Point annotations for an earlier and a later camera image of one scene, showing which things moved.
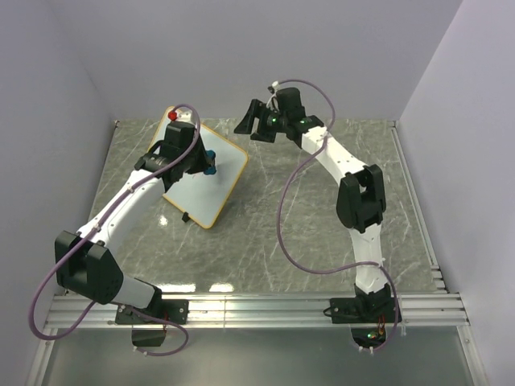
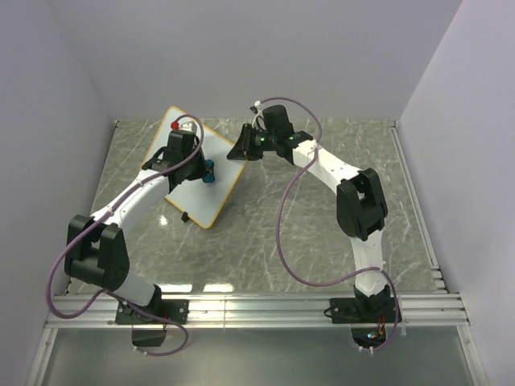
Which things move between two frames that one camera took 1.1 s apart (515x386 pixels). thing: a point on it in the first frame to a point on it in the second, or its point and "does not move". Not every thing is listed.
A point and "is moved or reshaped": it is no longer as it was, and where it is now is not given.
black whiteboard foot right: [186, 216] does not move
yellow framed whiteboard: [200, 196] does not move
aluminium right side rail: [411, 189] does not move
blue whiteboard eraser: [210, 162] is moved or reshaped
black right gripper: [259, 110] to [243, 150]
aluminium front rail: [259, 310] does not move
